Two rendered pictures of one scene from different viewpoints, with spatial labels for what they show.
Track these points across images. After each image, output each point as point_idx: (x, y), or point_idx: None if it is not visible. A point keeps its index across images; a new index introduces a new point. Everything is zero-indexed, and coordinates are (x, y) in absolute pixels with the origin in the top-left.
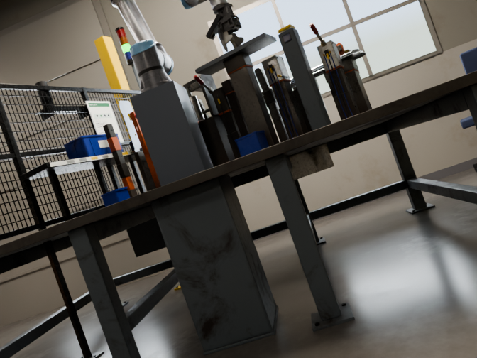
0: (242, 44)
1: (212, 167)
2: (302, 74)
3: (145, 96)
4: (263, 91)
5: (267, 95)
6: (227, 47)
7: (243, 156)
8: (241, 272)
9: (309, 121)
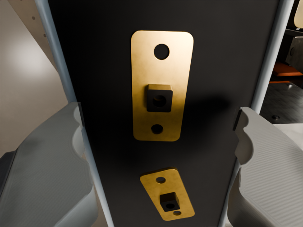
0: (93, 177)
1: (10, 4)
2: None
3: None
4: (294, 41)
5: (281, 46)
6: (82, 124)
7: (40, 47)
8: None
9: None
